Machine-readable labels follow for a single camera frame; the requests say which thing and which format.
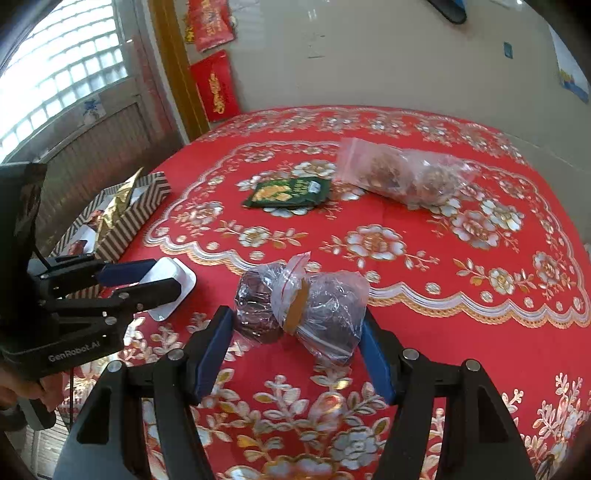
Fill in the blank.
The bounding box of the red paper wall decoration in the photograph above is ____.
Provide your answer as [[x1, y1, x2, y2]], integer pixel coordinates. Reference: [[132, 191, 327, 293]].
[[189, 50, 241, 123], [185, 0, 234, 52]]

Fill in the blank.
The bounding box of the clear bag of dark dates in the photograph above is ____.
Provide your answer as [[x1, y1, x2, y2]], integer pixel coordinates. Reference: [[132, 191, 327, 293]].
[[235, 251, 370, 367]]

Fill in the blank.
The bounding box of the person's left hand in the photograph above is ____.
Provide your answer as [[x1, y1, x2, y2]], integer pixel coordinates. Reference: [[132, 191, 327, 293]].
[[0, 364, 64, 409]]

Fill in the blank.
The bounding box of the red floral tablecloth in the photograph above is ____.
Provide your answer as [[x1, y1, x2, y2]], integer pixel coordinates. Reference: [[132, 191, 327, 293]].
[[69, 105, 591, 480]]

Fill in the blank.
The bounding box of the green cracker packet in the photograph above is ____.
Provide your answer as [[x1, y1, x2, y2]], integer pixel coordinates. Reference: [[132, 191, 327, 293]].
[[241, 176, 332, 210]]

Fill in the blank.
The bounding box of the striped cardboard box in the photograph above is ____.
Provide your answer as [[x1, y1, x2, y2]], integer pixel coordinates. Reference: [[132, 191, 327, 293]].
[[48, 172, 171, 296]]

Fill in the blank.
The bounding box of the wooden door frame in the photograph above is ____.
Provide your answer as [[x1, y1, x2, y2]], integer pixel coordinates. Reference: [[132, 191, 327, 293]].
[[148, 0, 211, 144]]

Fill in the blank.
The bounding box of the white and blue wall poster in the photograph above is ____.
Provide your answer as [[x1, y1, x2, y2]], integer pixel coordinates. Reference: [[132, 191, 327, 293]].
[[549, 25, 591, 103]]

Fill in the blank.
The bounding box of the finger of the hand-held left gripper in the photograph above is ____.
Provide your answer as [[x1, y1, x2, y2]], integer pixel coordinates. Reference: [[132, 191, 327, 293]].
[[110, 276, 182, 320], [98, 257, 158, 289]]

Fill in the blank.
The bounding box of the window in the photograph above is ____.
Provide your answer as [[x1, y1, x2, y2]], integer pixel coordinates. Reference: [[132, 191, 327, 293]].
[[0, 0, 130, 158]]

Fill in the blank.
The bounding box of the gold foil wrapper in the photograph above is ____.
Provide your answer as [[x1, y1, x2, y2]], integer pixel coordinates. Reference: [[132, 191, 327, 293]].
[[95, 168, 145, 252]]

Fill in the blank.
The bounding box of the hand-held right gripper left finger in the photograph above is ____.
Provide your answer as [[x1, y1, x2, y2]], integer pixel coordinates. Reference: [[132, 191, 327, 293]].
[[53, 305, 236, 480]]

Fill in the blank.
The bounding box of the clear zip bag of nuts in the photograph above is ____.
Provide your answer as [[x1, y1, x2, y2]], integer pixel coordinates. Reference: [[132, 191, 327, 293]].
[[335, 137, 478, 208]]

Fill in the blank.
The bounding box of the white plastic container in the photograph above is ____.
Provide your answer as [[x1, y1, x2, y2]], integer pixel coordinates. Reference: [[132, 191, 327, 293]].
[[139, 257, 197, 321]]

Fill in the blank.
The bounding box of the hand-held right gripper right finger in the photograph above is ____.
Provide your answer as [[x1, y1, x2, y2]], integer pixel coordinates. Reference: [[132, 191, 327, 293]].
[[359, 308, 536, 480]]

